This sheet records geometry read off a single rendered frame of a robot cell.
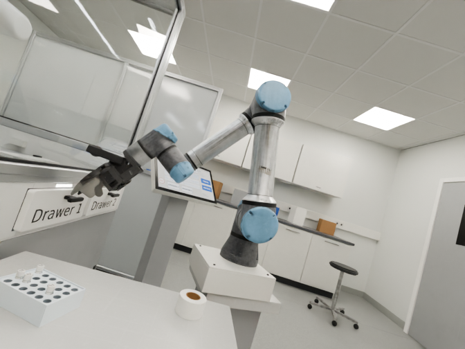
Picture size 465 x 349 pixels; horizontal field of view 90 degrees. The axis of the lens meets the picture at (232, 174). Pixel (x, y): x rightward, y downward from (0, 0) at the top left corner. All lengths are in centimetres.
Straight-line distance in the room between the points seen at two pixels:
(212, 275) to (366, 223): 439
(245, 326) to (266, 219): 41
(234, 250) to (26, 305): 58
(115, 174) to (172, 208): 94
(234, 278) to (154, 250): 102
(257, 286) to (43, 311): 57
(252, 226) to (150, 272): 119
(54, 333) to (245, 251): 57
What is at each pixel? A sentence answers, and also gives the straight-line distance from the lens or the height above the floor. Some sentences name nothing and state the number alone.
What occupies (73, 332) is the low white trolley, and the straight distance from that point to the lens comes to 56.
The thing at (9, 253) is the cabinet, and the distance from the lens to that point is 85.
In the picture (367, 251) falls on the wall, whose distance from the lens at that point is 507.
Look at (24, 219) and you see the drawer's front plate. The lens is 80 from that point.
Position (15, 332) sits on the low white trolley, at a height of 76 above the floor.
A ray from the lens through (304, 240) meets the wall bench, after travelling 382.
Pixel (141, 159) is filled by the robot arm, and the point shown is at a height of 109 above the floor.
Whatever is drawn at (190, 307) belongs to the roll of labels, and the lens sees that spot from 63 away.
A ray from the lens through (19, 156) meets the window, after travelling 75.
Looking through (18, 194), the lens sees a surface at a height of 91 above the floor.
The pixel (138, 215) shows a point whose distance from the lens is 246.
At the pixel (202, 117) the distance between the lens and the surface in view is 242.
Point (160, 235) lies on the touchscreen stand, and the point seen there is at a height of 65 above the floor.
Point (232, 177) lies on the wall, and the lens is 428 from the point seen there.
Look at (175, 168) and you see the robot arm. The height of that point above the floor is 109.
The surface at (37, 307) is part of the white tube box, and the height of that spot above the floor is 79.
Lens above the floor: 107
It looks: 4 degrees up
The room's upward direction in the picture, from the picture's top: 18 degrees clockwise
